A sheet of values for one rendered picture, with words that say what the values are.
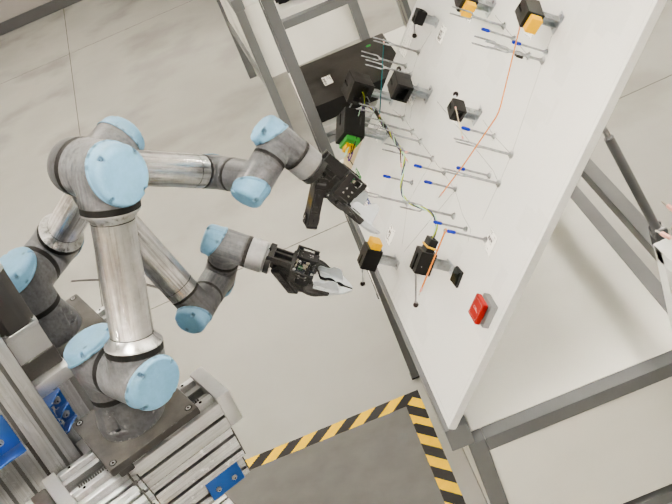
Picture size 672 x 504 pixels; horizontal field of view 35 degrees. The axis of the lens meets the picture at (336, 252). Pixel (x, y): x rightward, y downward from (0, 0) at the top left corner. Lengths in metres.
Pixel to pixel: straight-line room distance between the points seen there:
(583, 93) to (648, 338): 0.68
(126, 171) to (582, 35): 0.96
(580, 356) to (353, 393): 1.52
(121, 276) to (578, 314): 1.19
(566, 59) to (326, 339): 2.22
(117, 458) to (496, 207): 0.98
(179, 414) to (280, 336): 2.11
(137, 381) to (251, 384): 2.15
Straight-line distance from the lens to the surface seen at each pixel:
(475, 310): 2.29
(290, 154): 2.28
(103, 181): 1.94
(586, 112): 2.15
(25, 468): 2.46
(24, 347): 2.43
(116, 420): 2.29
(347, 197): 2.36
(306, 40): 5.54
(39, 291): 2.65
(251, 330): 4.47
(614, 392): 2.50
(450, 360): 2.44
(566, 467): 2.60
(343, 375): 4.03
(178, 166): 2.24
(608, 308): 2.69
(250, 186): 2.22
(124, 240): 2.01
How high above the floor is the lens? 2.52
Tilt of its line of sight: 32 degrees down
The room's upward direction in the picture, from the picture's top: 23 degrees counter-clockwise
